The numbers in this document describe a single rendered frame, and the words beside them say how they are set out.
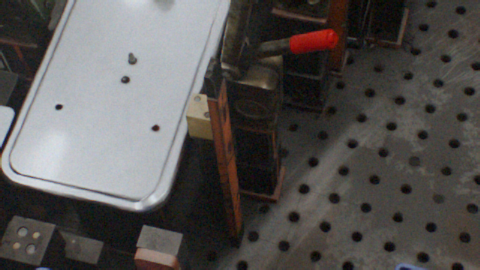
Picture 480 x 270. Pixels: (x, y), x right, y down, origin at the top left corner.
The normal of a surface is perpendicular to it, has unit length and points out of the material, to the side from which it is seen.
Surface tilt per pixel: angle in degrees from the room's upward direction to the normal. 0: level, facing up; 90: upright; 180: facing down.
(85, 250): 0
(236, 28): 90
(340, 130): 0
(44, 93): 0
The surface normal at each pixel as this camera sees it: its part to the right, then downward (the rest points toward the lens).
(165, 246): -0.05, -0.47
